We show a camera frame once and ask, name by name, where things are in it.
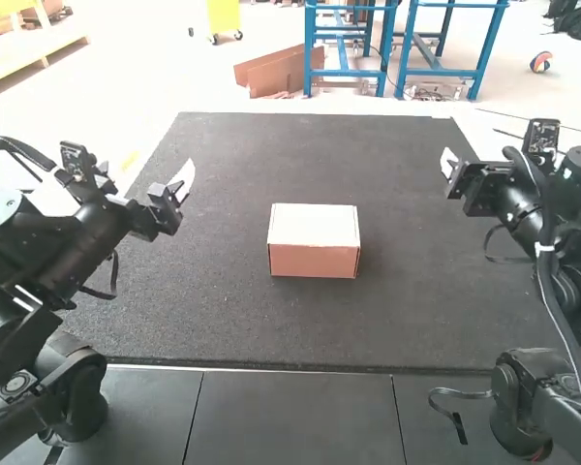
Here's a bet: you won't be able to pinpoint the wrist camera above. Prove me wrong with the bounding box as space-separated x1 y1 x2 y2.
59 139 91 183
524 117 562 157

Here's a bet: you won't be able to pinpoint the black bags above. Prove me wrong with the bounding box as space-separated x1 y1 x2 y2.
540 0 581 43

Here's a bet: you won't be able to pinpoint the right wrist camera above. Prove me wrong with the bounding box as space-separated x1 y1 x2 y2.
524 117 562 157

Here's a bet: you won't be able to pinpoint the cardboard box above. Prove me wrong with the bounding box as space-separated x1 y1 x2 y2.
265 201 360 280

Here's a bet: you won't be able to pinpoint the dark base panel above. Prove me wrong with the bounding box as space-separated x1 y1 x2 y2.
390 373 509 465
0 367 205 465
181 370 409 465

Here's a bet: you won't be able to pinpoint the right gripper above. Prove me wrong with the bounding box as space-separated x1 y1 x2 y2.
439 146 517 219

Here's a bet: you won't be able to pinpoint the black mat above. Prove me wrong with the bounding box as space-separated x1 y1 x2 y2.
60 110 563 374

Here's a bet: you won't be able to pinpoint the wooden pallet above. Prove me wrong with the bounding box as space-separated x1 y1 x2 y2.
0 0 91 102

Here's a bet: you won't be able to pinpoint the blue metal frame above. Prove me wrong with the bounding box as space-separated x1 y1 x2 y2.
393 0 510 103
303 0 399 99

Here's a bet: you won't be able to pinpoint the yellow cart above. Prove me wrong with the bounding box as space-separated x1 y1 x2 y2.
187 0 244 47

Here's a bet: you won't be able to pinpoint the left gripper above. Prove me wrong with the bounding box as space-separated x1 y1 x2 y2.
125 157 198 243

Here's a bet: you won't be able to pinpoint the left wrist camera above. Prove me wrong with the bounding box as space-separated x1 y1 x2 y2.
59 139 91 183

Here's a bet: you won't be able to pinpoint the black cable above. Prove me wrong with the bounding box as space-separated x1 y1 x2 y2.
78 249 120 301
427 386 496 445
480 224 535 265

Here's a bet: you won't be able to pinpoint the multicoloured ball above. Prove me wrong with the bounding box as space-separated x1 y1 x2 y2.
528 50 555 76

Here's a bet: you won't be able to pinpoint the brown cardboard sheets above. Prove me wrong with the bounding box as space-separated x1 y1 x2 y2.
232 43 327 100

